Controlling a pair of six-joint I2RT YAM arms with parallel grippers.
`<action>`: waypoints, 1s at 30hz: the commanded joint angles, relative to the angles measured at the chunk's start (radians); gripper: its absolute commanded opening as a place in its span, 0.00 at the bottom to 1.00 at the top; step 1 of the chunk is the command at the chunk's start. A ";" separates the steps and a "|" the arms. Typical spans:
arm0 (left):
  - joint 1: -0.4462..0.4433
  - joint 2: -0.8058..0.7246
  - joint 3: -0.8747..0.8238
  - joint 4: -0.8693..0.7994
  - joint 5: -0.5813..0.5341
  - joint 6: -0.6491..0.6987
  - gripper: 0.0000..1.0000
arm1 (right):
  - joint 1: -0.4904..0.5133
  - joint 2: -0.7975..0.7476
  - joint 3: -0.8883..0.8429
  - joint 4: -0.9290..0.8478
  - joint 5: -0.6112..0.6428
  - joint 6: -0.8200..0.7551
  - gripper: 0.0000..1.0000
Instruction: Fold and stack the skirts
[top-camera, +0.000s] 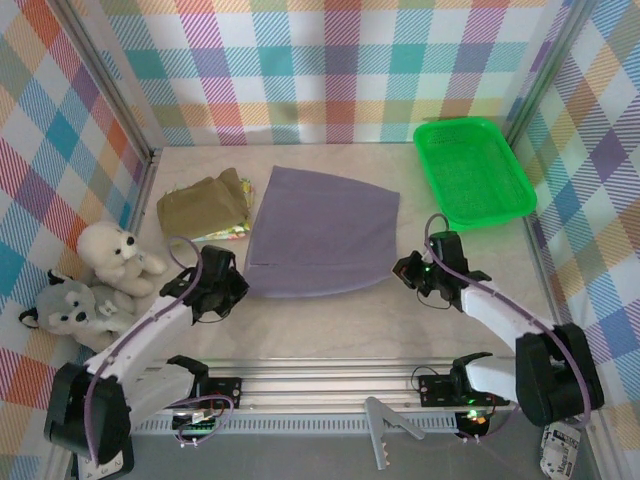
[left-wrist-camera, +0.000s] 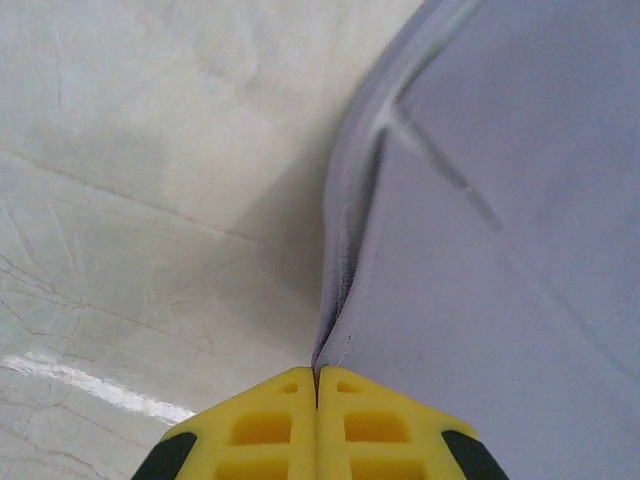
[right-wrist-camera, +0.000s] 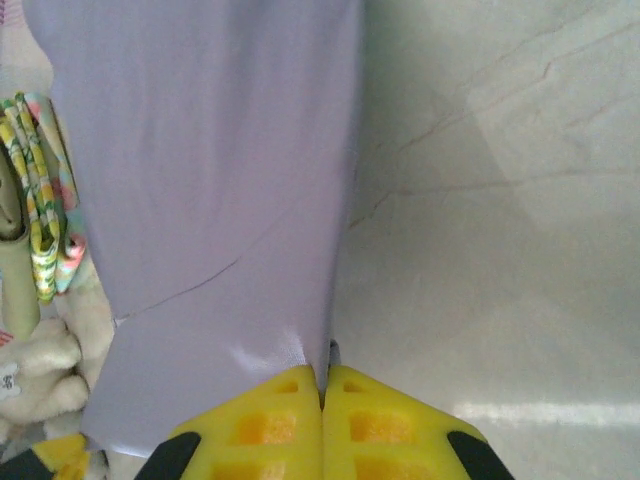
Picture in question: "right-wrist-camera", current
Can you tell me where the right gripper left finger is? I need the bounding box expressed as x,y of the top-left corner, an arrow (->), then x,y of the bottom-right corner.
139,364 -> 324,480

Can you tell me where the white teddy bear plush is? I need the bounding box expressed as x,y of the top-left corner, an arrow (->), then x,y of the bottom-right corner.
0,259 -> 119,451

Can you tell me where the lemon print skirt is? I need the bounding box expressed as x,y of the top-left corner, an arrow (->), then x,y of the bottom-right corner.
0,92 -> 69,306

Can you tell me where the plain lavender skirt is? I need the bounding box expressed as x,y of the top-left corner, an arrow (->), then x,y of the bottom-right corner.
29,0 -> 364,459

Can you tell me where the olive khaki skirt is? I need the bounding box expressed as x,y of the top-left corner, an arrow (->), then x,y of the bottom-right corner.
0,149 -> 41,341

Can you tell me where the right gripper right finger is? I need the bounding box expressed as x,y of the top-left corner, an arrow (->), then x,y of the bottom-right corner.
322,364 -> 516,480

